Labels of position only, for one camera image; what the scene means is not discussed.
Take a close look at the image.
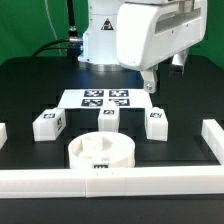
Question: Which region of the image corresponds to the white thin cable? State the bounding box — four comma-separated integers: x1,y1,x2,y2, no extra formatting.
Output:
43,0,64,57

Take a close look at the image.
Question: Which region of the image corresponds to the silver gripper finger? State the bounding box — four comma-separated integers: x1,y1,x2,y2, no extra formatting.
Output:
170,49,189,75
140,66,158,93

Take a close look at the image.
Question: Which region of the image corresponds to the white round stool seat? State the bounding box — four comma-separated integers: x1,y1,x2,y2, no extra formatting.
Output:
68,131,135,169

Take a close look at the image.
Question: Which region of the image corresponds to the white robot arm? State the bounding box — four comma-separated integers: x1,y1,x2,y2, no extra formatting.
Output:
79,0,207,93

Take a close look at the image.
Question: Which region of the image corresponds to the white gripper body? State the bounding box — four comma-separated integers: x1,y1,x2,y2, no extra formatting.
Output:
116,0,207,71

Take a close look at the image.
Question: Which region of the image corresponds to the white U-shaped fence frame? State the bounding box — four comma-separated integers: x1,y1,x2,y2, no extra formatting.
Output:
0,118,224,200

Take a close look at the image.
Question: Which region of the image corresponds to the white marker tag sheet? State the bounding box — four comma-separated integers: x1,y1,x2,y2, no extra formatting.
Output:
58,89,152,109

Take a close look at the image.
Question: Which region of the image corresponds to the black cable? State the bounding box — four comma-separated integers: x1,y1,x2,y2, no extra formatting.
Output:
31,0,84,58

